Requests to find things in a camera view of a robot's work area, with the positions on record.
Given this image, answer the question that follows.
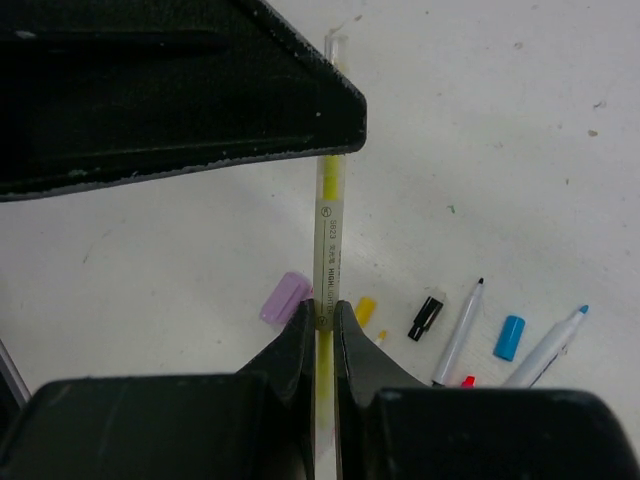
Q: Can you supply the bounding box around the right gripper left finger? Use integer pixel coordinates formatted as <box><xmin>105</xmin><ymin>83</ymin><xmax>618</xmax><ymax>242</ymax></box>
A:
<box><xmin>240</xmin><ymin>300</ymin><xmax>316</xmax><ymax>479</ymax></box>

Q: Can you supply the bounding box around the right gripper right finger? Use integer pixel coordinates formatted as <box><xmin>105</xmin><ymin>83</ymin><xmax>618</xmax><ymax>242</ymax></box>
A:
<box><xmin>333</xmin><ymin>300</ymin><xmax>424</xmax><ymax>479</ymax></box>

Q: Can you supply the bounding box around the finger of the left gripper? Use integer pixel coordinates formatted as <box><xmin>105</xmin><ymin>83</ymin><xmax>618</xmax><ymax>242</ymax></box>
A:
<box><xmin>1</xmin><ymin>1</ymin><xmax>367</xmax><ymax>202</ymax></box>

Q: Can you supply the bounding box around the white yellow marker pen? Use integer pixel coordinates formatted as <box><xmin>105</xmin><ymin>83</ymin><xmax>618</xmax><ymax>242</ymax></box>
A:
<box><xmin>374</xmin><ymin>330</ymin><xmax>387</xmax><ymax>346</ymax></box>

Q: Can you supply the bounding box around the lilac highlighter cap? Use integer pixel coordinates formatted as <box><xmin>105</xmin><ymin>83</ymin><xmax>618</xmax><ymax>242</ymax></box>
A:
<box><xmin>259</xmin><ymin>271</ymin><xmax>313</xmax><ymax>327</ymax></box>

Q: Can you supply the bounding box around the black cap white pen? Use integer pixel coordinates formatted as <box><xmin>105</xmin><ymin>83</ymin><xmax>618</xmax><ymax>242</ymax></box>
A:
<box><xmin>431</xmin><ymin>277</ymin><xmax>485</xmax><ymax>387</ymax></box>

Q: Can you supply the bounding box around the black pink highlighter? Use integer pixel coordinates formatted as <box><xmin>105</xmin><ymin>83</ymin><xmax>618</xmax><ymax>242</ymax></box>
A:
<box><xmin>460</xmin><ymin>375</ymin><xmax>476</xmax><ymax>388</ymax></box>

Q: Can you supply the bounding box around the thin yellow pen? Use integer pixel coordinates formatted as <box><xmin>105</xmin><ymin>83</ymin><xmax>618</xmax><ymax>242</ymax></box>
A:
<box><xmin>313</xmin><ymin>156</ymin><xmax>345</xmax><ymax>463</ymax></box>

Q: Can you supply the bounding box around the blue pen cap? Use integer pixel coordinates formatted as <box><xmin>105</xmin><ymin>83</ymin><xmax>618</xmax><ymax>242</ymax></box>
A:
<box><xmin>493</xmin><ymin>315</ymin><xmax>526</xmax><ymax>362</ymax></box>

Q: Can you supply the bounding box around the white blue marker pen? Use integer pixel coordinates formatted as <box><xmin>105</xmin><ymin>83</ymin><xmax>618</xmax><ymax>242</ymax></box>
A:
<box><xmin>502</xmin><ymin>305</ymin><xmax>590</xmax><ymax>388</ymax></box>

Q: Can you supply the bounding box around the clear yellow pen cap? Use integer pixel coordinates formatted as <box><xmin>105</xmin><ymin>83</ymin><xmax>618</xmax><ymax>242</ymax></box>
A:
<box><xmin>324</xmin><ymin>32</ymin><xmax>348</xmax><ymax>74</ymax></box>

